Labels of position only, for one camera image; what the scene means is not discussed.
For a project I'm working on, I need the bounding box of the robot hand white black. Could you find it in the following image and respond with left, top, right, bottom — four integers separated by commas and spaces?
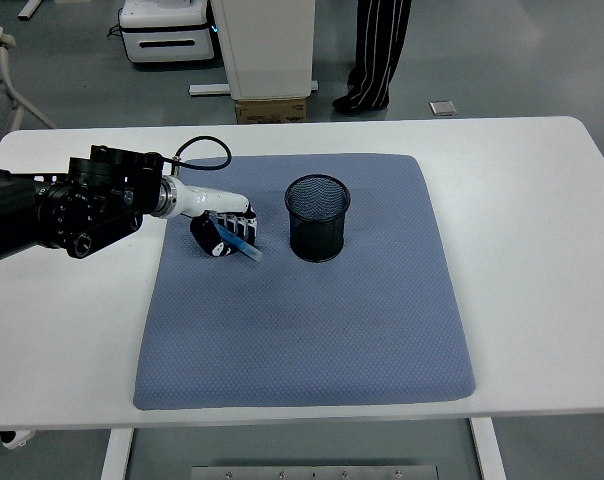
173, 178, 259, 260

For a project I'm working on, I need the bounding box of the blue marker pen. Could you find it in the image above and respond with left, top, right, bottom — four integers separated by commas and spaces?
211, 222, 264, 264

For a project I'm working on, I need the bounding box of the black mesh pen holder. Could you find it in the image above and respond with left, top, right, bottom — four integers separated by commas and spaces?
285, 173, 352, 263

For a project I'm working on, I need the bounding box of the brown cardboard box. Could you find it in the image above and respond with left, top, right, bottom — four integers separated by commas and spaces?
234, 97, 308, 125

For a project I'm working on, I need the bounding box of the blue-grey textured mat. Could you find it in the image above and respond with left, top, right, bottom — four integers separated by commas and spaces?
133, 153, 478, 411

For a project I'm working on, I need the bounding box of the white mobile machine base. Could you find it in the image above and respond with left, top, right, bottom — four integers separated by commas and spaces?
118, 0, 218, 65

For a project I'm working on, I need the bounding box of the person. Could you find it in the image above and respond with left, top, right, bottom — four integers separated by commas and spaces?
331, 0, 413, 115

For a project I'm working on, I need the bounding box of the white chair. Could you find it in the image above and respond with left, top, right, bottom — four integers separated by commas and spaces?
0, 24, 58, 131

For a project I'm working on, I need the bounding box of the white table leg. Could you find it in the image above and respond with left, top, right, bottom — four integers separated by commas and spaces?
100, 428, 134, 480
469, 417, 507, 480

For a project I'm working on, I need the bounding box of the white black caster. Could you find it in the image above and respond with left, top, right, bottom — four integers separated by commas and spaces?
0, 428, 35, 450

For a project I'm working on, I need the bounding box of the white pedestal column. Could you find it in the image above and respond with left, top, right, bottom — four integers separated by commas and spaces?
210, 0, 317, 100

